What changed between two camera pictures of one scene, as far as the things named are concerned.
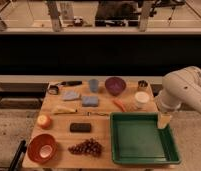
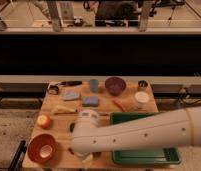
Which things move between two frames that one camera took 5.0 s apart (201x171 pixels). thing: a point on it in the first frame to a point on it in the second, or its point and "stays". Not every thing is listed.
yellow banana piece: (63, 109) stays
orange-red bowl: (42, 148) stays
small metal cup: (142, 84) stays
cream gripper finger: (163, 120) to (87, 162)
